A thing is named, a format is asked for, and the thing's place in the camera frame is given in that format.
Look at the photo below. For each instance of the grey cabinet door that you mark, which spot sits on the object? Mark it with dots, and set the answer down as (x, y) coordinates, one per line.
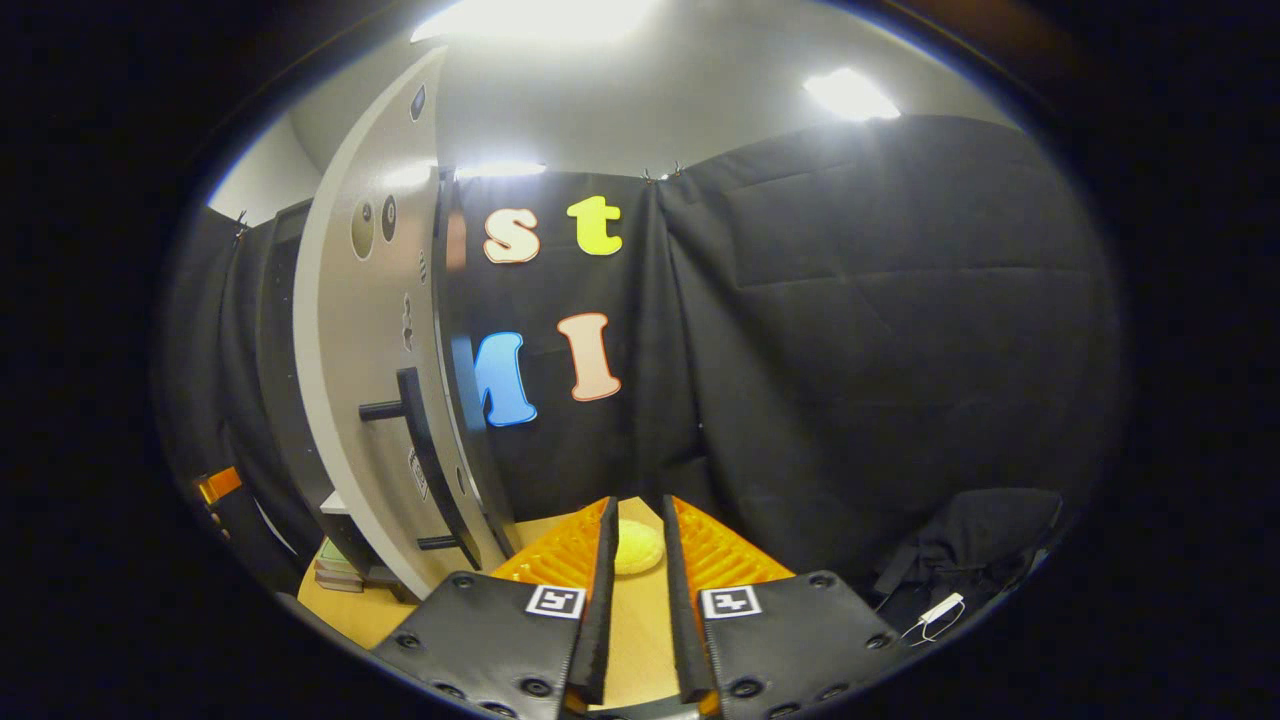
(340, 350)

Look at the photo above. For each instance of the pale yellow textured ball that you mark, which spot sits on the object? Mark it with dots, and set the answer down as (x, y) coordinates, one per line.
(638, 548)

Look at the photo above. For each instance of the dark cloth bundle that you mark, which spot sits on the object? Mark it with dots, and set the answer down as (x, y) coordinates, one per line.
(960, 540)

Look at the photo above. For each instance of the metal backdrop clip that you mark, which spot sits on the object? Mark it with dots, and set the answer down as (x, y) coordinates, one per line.
(241, 226)
(663, 173)

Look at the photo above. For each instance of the large ceiling light panel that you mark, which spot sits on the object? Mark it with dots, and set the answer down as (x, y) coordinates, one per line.
(540, 18)

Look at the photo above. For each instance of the black backdrop cloth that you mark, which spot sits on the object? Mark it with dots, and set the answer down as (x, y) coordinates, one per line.
(850, 350)

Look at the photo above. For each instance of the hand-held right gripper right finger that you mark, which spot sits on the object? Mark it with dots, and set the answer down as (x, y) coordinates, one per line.
(680, 610)

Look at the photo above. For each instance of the grey cover book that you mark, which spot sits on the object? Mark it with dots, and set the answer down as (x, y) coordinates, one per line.
(338, 586)

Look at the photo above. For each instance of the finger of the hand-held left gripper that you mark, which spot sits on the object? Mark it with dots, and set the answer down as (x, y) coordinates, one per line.
(220, 484)

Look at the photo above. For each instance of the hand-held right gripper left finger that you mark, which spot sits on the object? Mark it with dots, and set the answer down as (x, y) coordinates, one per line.
(603, 600)

